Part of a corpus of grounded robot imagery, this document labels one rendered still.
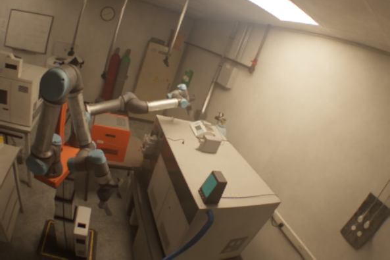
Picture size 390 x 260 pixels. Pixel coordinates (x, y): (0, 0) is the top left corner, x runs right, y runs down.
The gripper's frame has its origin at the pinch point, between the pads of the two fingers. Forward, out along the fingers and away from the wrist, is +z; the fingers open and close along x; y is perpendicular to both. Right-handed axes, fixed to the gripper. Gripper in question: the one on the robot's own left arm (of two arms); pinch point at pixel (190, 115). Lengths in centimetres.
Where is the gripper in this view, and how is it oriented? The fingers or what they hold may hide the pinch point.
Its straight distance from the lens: 199.4
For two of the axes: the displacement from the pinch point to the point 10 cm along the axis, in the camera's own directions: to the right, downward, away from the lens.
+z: 2.6, 8.5, 4.6
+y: -9.3, 3.5, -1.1
